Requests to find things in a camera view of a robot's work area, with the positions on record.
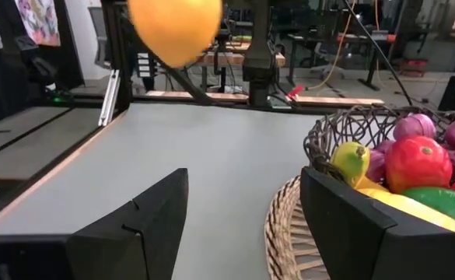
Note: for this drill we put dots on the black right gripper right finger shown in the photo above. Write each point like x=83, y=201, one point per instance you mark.
x=351, y=233

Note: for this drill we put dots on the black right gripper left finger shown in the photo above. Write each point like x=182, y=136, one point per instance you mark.
x=149, y=233

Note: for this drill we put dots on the yellow toy banana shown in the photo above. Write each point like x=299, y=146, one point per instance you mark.
x=351, y=160

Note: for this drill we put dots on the red toy bell pepper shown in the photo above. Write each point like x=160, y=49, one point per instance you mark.
x=417, y=163

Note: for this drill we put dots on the toy watermelon slice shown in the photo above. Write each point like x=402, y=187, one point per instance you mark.
x=449, y=203

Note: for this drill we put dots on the orange toy fruit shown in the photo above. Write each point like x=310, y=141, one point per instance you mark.
x=174, y=31

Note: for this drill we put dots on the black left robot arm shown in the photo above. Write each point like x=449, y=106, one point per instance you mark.
x=259, y=50

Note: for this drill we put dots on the round woven placemat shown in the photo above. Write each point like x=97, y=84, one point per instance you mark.
x=285, y=233

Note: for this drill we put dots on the purple grape bunch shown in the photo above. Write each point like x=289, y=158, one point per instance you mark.
x=414, y=125

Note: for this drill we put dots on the red clip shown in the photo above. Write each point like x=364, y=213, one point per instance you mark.
x=296, y=92

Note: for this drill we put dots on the red box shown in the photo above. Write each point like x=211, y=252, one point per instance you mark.
x=414, y=67

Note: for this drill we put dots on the wooden workbench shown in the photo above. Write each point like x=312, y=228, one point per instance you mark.
x=231, y=58

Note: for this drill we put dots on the black workbench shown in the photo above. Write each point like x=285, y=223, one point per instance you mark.
x=328, y=39

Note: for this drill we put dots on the floral cloth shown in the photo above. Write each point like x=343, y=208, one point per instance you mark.
x=38, y=21

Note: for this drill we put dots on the silver metal bracket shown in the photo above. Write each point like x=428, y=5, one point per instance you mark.
x=109, y=97

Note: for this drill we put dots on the black aluminium table frame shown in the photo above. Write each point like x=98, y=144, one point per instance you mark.
x=118, y=58

